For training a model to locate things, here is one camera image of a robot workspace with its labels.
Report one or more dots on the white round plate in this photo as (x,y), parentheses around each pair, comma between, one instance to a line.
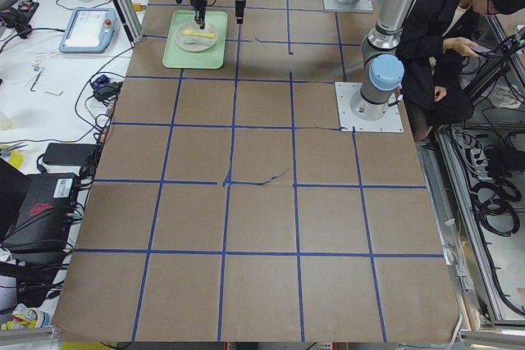
(196,44)

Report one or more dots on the light green plastic tray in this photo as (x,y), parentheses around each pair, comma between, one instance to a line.
(176,57)

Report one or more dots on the blue teach pendant tablet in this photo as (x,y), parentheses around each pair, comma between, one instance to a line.
(89,30)

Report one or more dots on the person in black jacket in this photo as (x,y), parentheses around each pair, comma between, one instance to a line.
(436,37)

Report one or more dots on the black power adapter brick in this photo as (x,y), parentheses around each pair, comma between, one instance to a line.
(67,154)

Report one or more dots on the black smartphone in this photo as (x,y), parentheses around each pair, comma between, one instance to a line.
(480,50)

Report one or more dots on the black laptop computer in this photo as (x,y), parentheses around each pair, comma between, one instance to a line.
(34,207)

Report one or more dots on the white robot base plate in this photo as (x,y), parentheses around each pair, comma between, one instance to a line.
(358,115)

